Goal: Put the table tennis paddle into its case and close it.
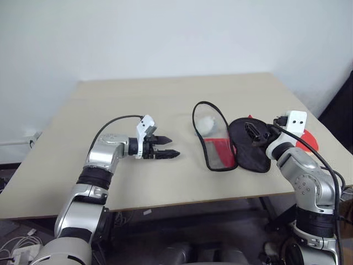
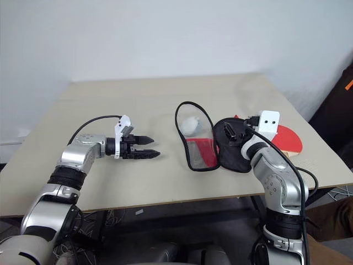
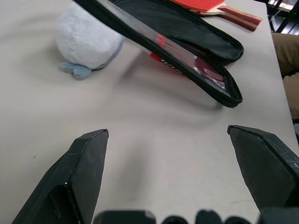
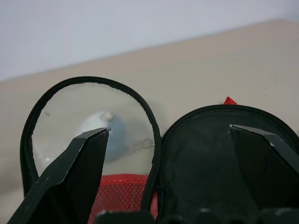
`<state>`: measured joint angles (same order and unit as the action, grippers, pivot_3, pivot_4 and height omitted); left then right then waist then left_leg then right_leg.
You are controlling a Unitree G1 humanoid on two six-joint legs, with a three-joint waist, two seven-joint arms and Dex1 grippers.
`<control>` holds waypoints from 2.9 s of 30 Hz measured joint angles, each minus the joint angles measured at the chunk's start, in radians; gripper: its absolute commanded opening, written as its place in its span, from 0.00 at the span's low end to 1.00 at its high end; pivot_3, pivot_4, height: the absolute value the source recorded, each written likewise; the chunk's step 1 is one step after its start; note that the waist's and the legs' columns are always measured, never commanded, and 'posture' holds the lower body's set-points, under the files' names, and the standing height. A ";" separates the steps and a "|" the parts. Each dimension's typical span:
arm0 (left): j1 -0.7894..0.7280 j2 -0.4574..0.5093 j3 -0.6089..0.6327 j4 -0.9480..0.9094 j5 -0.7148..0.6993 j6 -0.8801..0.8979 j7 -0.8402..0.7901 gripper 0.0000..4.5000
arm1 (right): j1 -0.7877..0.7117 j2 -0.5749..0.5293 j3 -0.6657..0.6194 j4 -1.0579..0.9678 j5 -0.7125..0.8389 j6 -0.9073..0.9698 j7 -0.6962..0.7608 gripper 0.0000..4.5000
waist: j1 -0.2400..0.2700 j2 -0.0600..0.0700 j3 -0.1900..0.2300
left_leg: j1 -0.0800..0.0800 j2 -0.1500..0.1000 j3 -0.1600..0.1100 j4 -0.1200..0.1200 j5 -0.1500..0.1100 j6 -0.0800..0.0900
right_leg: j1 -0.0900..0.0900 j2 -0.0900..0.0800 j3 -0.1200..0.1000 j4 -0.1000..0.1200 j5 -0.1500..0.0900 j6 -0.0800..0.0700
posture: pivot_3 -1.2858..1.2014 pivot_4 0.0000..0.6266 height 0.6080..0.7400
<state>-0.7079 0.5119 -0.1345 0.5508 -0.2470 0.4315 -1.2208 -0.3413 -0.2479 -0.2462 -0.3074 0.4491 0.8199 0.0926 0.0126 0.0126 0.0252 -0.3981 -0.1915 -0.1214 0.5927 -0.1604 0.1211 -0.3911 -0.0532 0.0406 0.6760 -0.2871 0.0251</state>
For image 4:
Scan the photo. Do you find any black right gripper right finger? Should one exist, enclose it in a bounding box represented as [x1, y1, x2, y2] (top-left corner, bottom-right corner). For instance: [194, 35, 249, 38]
[228, 124, 299, 210]

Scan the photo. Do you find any red and black zip pouch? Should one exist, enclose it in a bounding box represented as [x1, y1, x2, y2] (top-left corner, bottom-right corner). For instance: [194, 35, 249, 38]
[20, 76, 299, 224]

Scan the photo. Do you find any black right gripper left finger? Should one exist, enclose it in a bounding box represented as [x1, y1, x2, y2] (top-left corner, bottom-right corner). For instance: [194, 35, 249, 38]
[7, 127, 110, 224]

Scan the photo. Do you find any light blue plush charm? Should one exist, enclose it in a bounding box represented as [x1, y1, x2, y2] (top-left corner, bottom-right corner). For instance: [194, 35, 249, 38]
[76, 111, 128, 163]

